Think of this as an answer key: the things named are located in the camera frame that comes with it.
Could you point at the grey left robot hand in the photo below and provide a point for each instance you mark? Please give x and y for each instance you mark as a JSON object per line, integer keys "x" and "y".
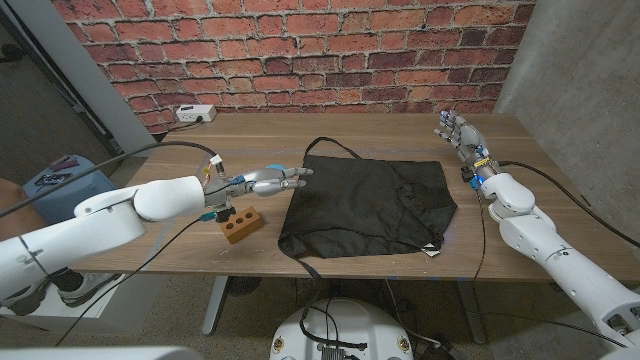
{"x": 260, "y": 180}

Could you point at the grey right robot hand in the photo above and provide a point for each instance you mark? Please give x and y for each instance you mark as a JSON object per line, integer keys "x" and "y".
{"x": 470, "y": 140}

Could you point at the black apron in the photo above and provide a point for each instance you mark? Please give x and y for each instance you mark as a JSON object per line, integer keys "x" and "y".
{"x": 360, "y": 210}

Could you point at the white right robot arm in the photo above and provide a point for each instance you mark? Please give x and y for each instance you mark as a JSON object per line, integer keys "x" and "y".
{"x": 550, "y": 245}

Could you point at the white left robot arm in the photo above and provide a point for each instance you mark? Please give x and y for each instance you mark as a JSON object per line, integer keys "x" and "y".
{"x": 100, "y": 220}

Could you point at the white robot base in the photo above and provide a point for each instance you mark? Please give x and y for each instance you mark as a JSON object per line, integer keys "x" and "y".
{"x": 380, "y": 325}

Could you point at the brown wooden block with holes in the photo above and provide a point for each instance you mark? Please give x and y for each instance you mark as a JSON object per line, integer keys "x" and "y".
{"x": 245, "y": 231}

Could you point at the white power strip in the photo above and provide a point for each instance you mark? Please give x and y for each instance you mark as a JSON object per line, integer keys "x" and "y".
{"x": 195, "y": 113}

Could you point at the black round fan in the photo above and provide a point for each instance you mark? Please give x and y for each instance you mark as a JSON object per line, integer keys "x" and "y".
{"x": 244, "y": 285}

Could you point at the grey table leg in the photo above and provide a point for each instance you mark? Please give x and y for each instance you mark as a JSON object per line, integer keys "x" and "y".
{"x": 472, "y": 315}
{"x": 214, "y": 305}

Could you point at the brick print backdrop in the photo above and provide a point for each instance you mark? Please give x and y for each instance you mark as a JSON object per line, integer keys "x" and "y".
{"x": 300, "y": 50}

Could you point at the blue plastic stool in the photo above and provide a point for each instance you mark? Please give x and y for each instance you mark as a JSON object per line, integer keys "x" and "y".
{"x": 100, "y": 181}

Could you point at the white flat platform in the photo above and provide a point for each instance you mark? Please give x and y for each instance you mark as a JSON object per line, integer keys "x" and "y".
{"x": 130, "y": 306}

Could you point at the purple flat item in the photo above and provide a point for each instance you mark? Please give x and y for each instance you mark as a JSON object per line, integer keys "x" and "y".
{"x": 64, "y": 163}

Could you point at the black phone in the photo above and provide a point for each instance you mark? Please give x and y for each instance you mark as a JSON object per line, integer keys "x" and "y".
{"x": 52, "y": 179}

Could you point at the black power adapter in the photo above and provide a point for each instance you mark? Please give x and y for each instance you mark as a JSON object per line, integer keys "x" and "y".
{"x": 442, "y": 352}

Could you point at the white robot chest edge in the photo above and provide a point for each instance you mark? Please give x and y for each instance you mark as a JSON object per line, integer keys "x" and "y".
{"x": 100, "y": 355}

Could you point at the person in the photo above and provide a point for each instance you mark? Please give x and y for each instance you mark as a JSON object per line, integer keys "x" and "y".
{"x": 15, "y": 205}

